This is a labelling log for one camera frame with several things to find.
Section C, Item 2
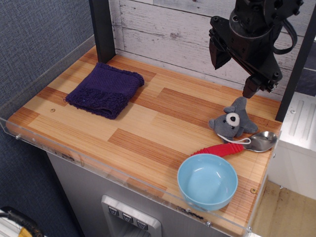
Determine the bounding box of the red handled metal spoon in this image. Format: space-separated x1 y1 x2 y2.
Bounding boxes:
192 131 277 157

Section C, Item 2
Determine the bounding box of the white ribbed appliance block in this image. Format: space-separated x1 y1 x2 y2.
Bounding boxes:
268 92 316 199

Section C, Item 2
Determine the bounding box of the purple cloth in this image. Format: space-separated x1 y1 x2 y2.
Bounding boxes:
65 63 145 119

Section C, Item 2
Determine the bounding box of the black right vertical post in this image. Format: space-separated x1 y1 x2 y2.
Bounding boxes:
275 1 316 122

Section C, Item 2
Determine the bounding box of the light blue plastic bowl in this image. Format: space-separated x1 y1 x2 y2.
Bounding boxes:
177 154 238 211

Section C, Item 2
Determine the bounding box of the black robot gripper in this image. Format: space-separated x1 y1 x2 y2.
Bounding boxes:
209 0 304 99

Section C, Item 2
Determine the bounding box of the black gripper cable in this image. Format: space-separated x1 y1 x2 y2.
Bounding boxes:
273 18 299 54

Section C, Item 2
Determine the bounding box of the black vertical post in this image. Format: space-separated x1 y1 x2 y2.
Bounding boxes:
275 1 316 122
89 0 116 63

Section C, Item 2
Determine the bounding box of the clear acrylic table guard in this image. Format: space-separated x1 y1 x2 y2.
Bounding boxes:
0 35 272 237

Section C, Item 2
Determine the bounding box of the grey plush mouse toy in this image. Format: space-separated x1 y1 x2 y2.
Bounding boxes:
208 97 258 143

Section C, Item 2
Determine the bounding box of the grey toy fridge cabinet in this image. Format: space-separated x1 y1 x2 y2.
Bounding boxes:
48 154 225 237

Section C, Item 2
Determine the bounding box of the silver dispenser button panel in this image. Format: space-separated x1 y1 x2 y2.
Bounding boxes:
101 195 162 237

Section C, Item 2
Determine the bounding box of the black left vertical post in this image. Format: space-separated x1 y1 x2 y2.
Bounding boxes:
89 0 116 63

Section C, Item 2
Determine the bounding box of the black and yellow object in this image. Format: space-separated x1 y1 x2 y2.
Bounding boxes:
0 206 45 237

